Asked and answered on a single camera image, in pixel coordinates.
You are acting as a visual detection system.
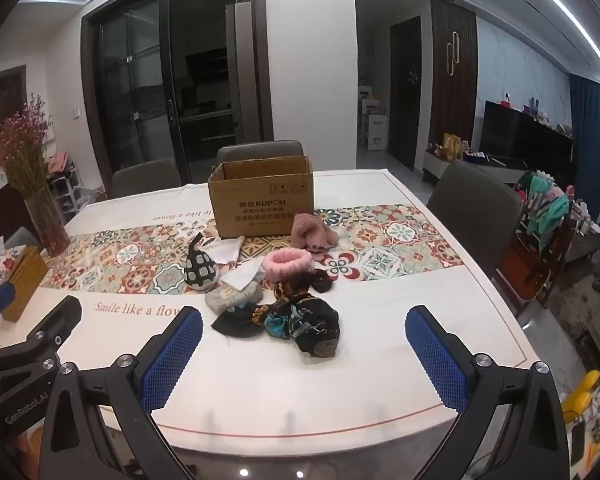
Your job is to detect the white shoe rack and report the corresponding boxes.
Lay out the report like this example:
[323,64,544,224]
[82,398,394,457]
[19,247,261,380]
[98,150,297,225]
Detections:
[47,166,87,212]

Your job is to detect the dark floral scarf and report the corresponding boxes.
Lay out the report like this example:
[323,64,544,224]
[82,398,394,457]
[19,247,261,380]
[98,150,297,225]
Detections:
[210,268,341,359]

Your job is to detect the yellow gift bags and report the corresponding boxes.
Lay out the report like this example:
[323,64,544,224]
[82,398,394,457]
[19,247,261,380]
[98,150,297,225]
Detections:
[439,132,464,162]

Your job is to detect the pink dried flower bunch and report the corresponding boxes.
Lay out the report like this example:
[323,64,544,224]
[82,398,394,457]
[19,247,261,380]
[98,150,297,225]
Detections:
[0,93,57,202]

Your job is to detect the gold loop wall ornament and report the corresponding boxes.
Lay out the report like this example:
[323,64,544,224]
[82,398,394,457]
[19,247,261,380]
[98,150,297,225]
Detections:
[446,32,462,77]

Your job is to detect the dark sliding glass door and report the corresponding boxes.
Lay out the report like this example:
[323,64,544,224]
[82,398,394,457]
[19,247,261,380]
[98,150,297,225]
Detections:
[79,0,276,183]

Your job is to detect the pink fluffy headband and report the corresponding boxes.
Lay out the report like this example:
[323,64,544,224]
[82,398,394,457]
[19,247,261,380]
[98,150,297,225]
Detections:
[262,249,317,282]

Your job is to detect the blue curtain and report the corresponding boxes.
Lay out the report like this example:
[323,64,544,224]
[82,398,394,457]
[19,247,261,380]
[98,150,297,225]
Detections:
[569,73,600,223]

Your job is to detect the brown cardboard box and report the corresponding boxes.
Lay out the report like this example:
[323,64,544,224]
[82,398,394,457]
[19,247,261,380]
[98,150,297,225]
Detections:
[208,155,315,239]

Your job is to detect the wooden high chair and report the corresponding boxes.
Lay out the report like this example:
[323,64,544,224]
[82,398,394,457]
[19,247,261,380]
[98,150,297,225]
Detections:
[499,200,581,307]

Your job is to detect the white storage drawers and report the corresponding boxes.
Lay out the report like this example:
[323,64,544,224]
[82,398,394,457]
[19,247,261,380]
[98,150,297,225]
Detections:
[360,87,389,152]

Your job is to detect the teal pink clothes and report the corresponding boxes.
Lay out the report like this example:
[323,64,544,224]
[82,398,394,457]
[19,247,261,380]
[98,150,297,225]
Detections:
[514,169,577,253]

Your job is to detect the grey dining chair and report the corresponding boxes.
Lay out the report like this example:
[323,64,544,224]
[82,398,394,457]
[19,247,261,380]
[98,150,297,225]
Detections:
[426,159,524,292]
[2,226,44,252]
[110,156,182,200]
[215,139,306,167]

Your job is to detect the pink fluffy towel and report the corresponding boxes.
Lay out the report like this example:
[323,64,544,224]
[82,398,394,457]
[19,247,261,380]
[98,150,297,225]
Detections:
[290,213,340,262]

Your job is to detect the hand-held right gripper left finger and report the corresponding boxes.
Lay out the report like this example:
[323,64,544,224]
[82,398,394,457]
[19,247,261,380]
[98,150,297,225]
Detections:
[39,306,204,480]

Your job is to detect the white television cabinet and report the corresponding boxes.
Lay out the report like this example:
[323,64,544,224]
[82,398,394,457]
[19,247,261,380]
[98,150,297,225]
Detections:
[422,149,532,187]

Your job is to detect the yellow woven tissue box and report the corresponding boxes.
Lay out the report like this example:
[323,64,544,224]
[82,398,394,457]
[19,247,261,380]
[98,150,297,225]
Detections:
[0,237,50,322]

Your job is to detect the dark wooden wall panel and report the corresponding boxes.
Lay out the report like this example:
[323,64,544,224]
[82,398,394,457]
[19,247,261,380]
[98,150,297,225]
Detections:
[429,0,479,162]

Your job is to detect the glass vase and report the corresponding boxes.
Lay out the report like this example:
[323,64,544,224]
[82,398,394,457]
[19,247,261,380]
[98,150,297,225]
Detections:
[23,185,71,259]

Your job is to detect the brown wooden door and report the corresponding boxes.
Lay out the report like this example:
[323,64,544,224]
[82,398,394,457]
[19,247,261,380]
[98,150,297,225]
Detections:
[0,72,29,241]

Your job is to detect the grey knitted cloth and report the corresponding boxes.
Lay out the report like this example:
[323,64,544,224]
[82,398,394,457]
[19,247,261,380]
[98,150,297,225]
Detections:
[204,282,264,315]

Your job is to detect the yellow plastic toy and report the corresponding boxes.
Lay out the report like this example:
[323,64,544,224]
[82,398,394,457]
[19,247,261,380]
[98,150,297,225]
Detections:
[561,369,600,417]

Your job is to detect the black television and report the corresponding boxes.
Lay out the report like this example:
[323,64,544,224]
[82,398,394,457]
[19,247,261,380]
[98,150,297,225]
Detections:
[479,99,577,167]

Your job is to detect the ceiling light strip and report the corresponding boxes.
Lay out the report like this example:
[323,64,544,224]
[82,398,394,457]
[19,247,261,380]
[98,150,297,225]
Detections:
[504,0,600,80]

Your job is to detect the dark room door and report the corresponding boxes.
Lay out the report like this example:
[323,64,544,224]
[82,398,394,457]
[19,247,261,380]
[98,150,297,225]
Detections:
[389,15,424,172]

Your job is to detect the silver refrigerator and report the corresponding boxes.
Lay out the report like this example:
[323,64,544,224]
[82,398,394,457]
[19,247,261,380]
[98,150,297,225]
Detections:
[224,0,262,142]

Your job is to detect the white cloth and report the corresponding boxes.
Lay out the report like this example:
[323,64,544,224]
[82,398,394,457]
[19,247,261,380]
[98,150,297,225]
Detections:
[203,235,246,265]
[220,260,269,291]

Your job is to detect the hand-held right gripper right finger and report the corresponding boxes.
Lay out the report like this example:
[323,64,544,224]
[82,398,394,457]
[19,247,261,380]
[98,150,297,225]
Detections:
[405,304,572,480]

